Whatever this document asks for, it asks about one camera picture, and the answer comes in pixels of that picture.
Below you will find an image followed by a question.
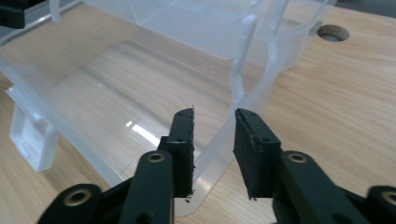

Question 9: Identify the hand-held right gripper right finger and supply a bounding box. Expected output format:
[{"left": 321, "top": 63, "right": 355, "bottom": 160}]
[{"left": 233, "top": 107, "right": 283, "bottom": 201}]

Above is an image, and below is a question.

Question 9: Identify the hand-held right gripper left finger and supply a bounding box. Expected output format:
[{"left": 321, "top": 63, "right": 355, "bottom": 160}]
[{"left": 158, "top": 106, "right": 196, "bottom": 199}]

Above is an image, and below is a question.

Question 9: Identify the clear plastic storage box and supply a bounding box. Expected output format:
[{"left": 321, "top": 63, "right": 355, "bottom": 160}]
[{"left": 0, "top": 0, "right": 338, "bottom": 218}]

